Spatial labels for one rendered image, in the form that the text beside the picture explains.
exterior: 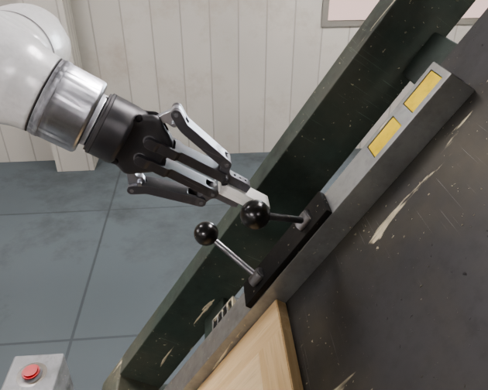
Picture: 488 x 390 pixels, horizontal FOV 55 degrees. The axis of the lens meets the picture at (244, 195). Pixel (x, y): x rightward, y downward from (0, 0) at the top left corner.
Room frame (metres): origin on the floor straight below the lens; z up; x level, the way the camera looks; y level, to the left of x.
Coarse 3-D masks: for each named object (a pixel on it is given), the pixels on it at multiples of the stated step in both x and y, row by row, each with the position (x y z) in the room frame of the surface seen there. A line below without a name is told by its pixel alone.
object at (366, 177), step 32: (448, 96) 0.52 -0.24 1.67; (416, 128) 0.52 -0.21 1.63; (352, 160) 0.56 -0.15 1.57; (384, 160) 0.52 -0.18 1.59; (352, 192) 0.52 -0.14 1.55; (352, 224) 0.52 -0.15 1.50; (320, 256) 0.51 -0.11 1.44; (288, 288) 0.51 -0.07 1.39; (224, 320) 0.54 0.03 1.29; (256, 320) 0.51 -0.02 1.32; (224, 352) 0.50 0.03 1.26; (192, 384) 0.50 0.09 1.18
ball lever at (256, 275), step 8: (200, 224) 0.58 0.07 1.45; (208, 224) 0.58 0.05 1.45; (200, 232) 0.57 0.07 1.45; (208, 232) 0.57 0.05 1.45; (216, 232) 0.57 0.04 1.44; (200, 240) 0.56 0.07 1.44; (208, 240) 0.56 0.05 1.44; (216, 240) 0.57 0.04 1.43; (224, 248) 0.56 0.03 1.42; (232, 256) 0.55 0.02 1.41; (240, 264) 0.54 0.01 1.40; (248, 272) 0.54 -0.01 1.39; (256, 272) 0.53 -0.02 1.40; (256, 280) 0.52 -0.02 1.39
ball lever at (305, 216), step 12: (252, 204) 0.48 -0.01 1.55; (264, 204) 0.48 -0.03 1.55; (240, 216) 0.48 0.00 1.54; (252, 216) 0.46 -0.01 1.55; (264, 216) 0.47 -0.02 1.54; (276, 216) 0.50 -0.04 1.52; (288, 216) 0.51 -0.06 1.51; (300, 216) 0.54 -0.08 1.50; (252, 228) 0.47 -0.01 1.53; (300, 228) 0.53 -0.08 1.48
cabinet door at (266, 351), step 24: (264, 312) 0.51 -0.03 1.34; (264, 336) 0.47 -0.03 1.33; (288, 336) 0.44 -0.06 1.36; (240, 360) 0.47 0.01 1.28; (264, 360) 0.43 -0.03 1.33; (288, 360) 0.40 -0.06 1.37; (216, 384) 0.47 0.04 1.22; (240, 384) 0.43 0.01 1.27; (264, 384) 0.40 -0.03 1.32; (288, 384) 0.37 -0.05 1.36
